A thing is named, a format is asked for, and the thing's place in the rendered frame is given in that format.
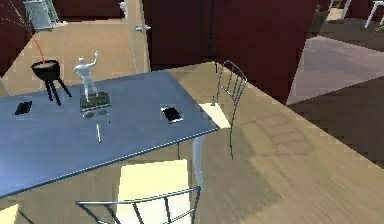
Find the grey white bin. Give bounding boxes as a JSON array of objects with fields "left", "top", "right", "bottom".
[{"left": 23, "top": 0, "right": 62, "bottom": 32}]

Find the grey blue dining table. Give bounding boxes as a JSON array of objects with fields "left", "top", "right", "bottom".
[{"left": 0, "top": 70, "right": 221, "bottom": 200}]

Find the white human figure statue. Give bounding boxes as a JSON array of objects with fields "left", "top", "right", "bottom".
[{"left": 72, "top": 50, "right": 112, "bottom": 113}]

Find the black phone with white rim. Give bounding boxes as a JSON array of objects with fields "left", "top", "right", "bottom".
[{"left": 160, "top": 105, "right": 184, "bottom": 125}]

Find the black flat phone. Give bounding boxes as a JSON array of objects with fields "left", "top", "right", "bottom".
[{"left": 14, "top": 100, "right": 34, "bottom": 116}]

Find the white chair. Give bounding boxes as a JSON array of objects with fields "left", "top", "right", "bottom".
[{"left": 363, "top": 0, "right": 384, "bottom": 30}]

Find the black pot plant stand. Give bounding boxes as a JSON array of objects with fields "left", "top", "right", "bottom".
[{"left": 30, "top": 59, "right": 73, "bottom": 107}]

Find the tan room door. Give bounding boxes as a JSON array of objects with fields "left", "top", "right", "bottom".
[{"left": 123, "top": 0, "right": 152, "bottom": 74}]

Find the wire chair with yellow seat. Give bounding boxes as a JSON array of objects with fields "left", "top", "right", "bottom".
[
  {"left": 0, "top": 203, "right": 34, "bottom": 224},
  {"left": 75, "top": 158, "right": 202, "bottom": 224},
  {"left": 198, "top": 59, "right": 248, "bottom": 161}
]

